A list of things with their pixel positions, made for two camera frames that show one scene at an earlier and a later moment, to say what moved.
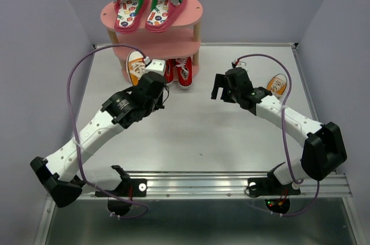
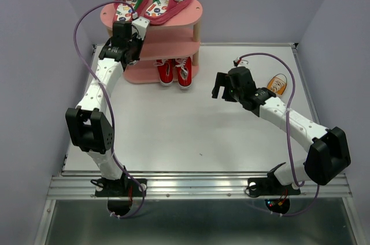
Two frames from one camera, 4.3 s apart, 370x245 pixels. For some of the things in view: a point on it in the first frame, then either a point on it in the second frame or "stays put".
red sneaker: [185, 72] stays put
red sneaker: [169, 74] stays put
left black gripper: [159, 104] -> [135, 56]
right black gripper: [220, 79] stays put
